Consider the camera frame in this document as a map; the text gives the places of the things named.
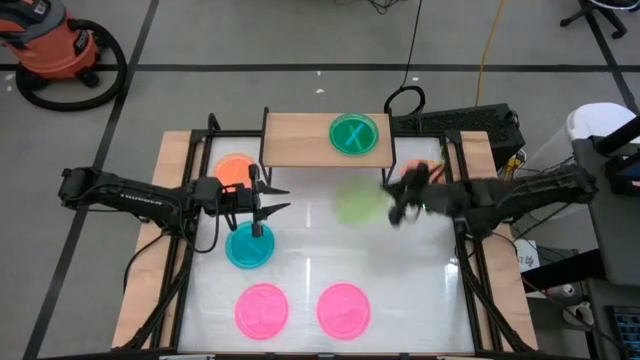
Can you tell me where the black vacuum hose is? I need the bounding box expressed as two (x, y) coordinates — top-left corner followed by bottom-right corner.
(14, 18), (129, 113)

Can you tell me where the wooden shelf with black frame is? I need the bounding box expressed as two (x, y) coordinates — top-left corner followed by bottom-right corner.
(259, 106), (397, 187)

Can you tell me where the white trash bin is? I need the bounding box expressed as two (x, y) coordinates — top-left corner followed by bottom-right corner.
(523, 101), (640, 177)

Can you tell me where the yellow hanging cable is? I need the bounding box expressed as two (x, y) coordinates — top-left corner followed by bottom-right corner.
(473, 0), (509, 107)

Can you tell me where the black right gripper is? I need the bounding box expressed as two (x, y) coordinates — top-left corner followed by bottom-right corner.
(381, 163), (442, 226)

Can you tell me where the orange translucent plastic plate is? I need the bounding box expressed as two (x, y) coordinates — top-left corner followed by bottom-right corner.
(398, 158), (446, 185)
(212, 152), (259, 193)

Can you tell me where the black hanging cable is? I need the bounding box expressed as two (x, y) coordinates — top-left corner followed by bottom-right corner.
(383, 0), (427, 115)

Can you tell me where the teal translucent plastic plate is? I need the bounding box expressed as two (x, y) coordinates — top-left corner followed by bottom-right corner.
(224, 220), (276, 271)

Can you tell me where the white paper label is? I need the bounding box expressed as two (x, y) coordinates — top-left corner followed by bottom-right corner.
(516, 238), (542, 272)

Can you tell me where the computer keyboard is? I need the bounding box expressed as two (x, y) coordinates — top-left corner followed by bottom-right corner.
(605, 304), (640, 360)

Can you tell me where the orange shop vacuum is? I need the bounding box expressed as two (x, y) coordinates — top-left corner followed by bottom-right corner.
(0, 0), (101, 82)

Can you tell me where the black office chair base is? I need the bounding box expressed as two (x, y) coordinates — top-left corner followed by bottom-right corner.
(558, 0), (629, 41)

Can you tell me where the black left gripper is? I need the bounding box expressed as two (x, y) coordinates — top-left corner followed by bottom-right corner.
(221, 163), (293, 238)

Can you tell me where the black metal table frame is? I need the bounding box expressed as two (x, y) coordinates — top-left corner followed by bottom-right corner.
(119, 112), (539, 354)

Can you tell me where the dark green plate with cross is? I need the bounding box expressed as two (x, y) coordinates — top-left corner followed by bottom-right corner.
(328, 112), (380, 157)

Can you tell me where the grey side desk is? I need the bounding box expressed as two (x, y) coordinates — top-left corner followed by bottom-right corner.
(571, 114), (640, 287)

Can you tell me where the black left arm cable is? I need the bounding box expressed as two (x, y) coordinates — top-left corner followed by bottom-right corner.
(187, 197), (222, 254)

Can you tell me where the pink translucent plastic plate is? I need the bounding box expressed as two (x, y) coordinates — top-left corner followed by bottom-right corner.
(234, 282), (291, 342)
(315, 282), (373, 342)

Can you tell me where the brown wooden side board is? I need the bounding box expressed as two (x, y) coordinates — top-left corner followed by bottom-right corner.
(110, 130), (211, 350)
(457, 130), (540, 351)

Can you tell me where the light green translucent plate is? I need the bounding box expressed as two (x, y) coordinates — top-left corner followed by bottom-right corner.
(333, 177), (394, 226)

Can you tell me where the black computer case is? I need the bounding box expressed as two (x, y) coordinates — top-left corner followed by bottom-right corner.
(391, 102), (527, 171)

